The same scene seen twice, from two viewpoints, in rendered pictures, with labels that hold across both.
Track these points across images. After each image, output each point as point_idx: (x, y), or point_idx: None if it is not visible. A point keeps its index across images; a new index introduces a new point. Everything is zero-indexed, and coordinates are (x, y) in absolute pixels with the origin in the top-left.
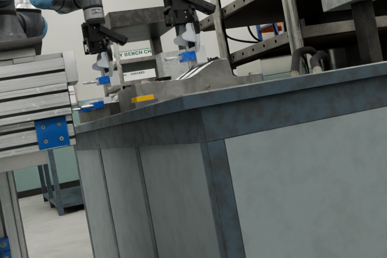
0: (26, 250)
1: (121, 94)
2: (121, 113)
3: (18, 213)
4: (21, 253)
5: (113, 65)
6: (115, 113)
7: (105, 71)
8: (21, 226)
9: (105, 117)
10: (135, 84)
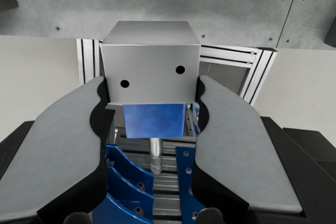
0: (188, 112)
1: None
2: (264, 47)
3: (193, 133)
4: (190, 115)
5: (237, 95)
6: None
7: (104, 108)
8: (191, 124)
9: (77, 38)
10: None
